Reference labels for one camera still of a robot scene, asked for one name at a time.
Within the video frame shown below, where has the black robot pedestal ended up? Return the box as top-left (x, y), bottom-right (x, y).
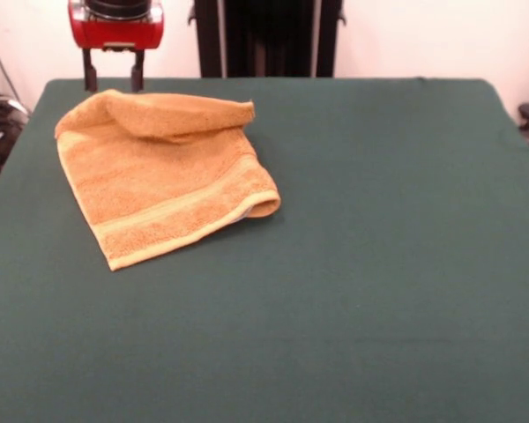
top-left (187, 0), bottom-right (347, 79)

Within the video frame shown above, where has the thin grey cable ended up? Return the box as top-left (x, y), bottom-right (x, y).
top-left (0, 34), bottom-right (32, 120)

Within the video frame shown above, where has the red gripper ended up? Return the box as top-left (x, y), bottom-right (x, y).
top-left (68, 0), bottom-right (165, 93)

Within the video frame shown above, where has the dark green table cloth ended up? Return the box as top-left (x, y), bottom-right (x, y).
top-left (0, 77), bottom-right (529, 423)

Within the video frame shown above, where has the orange terry towel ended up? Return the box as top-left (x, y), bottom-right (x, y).
top-left (54, 88), bottom-right (282, 272)

